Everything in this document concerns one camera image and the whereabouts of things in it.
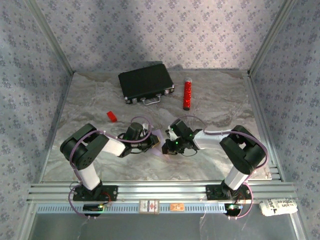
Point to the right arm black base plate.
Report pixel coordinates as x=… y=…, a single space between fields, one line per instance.
x=216 y=192

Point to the aluminium mounting rail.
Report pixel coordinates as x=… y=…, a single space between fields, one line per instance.
x=162 y=190

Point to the aluminium side frame bar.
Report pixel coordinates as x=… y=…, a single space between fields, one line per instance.
x=57 y=117
x=262 y=125

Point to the red glitter tube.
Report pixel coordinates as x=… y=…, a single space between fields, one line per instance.
x=187 y=93

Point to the small red block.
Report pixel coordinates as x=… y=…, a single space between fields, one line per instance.
x=112 y=116

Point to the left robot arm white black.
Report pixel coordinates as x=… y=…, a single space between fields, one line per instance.
x=112 y=147

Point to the orange label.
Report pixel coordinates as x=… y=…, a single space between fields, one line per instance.
x=177 y=206

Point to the right controller board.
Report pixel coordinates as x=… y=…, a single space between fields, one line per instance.
x=233 y=208

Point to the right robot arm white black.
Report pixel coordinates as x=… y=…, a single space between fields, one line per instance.
x=245 y=155

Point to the left controller board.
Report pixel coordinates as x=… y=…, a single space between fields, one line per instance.
x=93 y=207

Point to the aluminium frame post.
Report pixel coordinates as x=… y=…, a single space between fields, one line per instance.
x=271 y=37
x=51 y=37

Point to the controller board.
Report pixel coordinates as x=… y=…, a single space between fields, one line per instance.
x=233 y=208
x=93 y=207

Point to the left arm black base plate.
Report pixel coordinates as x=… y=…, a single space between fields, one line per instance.
x=110 y=192

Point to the white printed paper roll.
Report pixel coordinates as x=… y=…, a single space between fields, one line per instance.
x=278 y=207

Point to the white printed label card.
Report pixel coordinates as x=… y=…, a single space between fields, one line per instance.
x=149 y=207

